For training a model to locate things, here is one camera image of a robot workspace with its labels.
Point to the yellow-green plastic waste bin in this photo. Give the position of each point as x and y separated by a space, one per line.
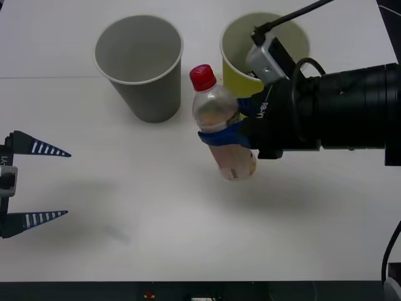
233 73

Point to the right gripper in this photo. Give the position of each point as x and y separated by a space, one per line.
272 125

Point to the clear bottle with red cap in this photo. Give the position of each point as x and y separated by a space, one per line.
216 105

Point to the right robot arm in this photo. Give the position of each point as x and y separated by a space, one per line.
354 109

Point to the red round button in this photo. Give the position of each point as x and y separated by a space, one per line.
149 294

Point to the grey plastic waste bin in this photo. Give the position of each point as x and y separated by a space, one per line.
150 100

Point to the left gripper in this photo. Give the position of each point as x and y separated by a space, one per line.
5 156

